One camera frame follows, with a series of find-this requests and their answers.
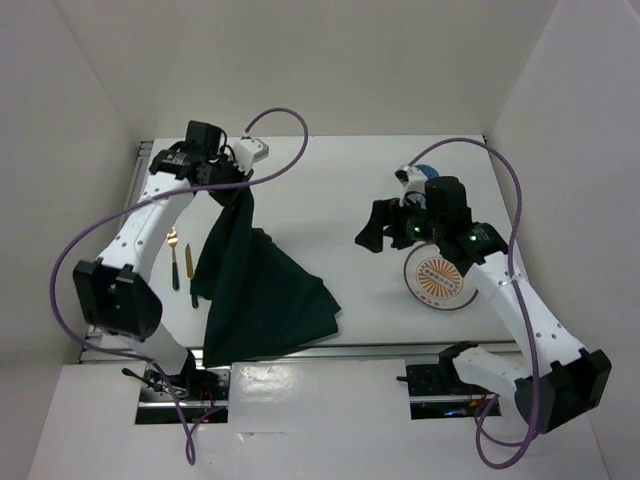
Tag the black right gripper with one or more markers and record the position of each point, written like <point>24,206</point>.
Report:
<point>384,212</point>

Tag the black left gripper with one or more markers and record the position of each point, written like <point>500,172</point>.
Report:
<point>229,198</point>

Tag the dark green cloth placemat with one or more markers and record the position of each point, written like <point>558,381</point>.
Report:
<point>262,302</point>

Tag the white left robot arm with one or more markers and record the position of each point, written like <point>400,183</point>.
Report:
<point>113,290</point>

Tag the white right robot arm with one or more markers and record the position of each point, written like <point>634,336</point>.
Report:
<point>560,379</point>

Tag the blue plastic cup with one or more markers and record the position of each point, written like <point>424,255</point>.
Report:
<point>428,171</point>

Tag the white plate orange sunburst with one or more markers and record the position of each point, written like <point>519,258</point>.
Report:
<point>435,282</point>

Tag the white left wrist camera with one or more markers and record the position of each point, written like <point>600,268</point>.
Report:
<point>248,151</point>

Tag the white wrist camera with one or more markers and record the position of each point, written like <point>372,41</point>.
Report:
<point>412,180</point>
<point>248,151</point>

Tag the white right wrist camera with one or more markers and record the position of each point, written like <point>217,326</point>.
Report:
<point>412,180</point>

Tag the gold fork dark handle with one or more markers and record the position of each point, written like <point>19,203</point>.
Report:
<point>172,240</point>

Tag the gold knife dark handle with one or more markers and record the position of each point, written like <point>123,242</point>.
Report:
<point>190,274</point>

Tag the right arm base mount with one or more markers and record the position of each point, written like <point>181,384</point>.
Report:
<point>431,396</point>

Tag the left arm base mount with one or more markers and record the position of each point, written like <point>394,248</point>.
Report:
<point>205,400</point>

